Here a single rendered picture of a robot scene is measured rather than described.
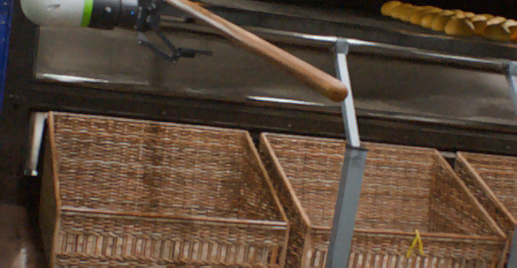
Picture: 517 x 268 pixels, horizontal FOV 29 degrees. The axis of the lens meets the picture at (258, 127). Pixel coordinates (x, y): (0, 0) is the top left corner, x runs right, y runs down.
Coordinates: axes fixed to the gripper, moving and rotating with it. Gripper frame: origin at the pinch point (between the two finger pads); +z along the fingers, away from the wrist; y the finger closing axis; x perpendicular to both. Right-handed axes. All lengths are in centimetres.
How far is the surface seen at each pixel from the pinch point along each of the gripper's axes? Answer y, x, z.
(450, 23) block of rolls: -2, -73, 93
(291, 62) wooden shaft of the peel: -1, 60, -1
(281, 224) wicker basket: 46, -6, 26
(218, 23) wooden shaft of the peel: -0.7, 10.9, -1.0
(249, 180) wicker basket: 45, -42, 27
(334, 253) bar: 49, 5, 36
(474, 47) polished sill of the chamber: 2, -55, 93
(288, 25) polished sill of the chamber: 3, -56, 36
